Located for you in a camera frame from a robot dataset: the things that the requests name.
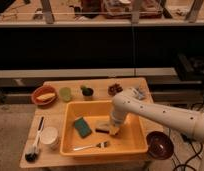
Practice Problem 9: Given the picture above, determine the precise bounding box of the silver fork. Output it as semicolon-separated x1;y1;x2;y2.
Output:
73;141;110;151

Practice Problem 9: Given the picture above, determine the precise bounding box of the wooden table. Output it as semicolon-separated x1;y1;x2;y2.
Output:
20;78;153;168

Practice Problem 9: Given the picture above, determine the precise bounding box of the green sponge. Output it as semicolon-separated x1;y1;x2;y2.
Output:
74;117;92;138

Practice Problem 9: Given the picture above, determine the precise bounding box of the yellow plastic tub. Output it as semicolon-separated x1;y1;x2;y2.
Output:
60;100;148;157

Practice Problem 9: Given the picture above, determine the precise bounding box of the white cup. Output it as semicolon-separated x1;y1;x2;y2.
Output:
40;127;59;149

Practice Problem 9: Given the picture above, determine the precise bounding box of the orange bowl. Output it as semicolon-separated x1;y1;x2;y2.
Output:
31;85;57;106

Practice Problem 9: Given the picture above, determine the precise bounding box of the brown grape cluster toy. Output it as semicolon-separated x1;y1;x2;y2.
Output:
108;83;123;96

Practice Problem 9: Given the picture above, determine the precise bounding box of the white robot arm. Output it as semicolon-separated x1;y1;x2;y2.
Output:
110;87;204;171

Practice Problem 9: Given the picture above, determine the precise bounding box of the black white dish brush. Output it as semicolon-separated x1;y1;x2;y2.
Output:
25;118;44;162

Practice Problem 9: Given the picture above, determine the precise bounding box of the purple bowl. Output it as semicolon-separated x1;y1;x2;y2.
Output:
146;131;174;160

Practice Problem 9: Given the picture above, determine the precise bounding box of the wooden board eraser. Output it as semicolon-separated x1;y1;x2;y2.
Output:
95;121;120;136

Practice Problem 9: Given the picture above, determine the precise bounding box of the green cup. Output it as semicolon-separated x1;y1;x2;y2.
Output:
59;87;72;102

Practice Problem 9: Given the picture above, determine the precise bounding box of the yellow food in bowl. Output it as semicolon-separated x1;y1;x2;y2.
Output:
36;93;55;101

